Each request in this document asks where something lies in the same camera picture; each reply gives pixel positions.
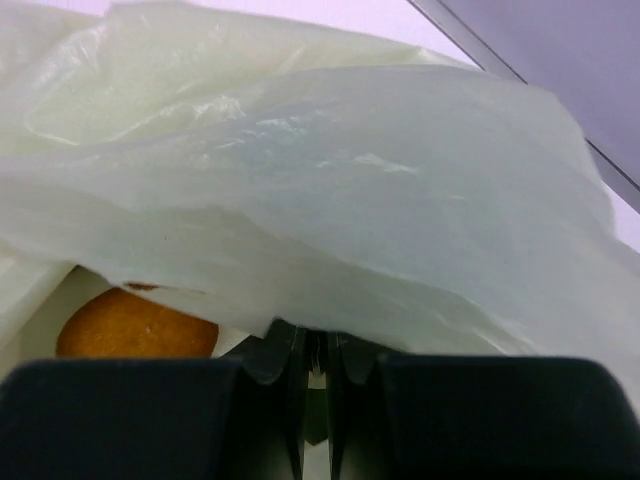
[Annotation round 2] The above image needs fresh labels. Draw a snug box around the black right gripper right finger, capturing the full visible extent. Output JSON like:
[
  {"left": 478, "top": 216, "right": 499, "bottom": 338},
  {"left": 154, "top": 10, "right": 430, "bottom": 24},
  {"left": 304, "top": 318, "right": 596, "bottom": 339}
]
[{"left": 326, "top": 333, "right": 639, "bottom": 479}]

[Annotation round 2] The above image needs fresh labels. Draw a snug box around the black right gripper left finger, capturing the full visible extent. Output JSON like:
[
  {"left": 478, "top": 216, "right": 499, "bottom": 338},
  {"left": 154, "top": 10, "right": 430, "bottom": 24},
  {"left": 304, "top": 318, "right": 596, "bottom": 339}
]
[{"left": 1, "top": 320, "right": 306, "bottom": 479}]

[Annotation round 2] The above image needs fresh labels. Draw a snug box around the orange fake fruit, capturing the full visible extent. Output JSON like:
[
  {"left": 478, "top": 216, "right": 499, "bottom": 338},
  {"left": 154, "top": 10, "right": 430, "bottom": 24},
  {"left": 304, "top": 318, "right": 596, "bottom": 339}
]
[{"left": 56, "top": 288, "right": 219, "bottom": 358}]

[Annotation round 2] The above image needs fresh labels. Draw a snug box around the light green plastic bag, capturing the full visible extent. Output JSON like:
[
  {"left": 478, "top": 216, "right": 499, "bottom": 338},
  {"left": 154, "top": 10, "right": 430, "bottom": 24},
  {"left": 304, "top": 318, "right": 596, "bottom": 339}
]
[{"left": 0, "top": 0, "right": 640, "bottom": 361}]

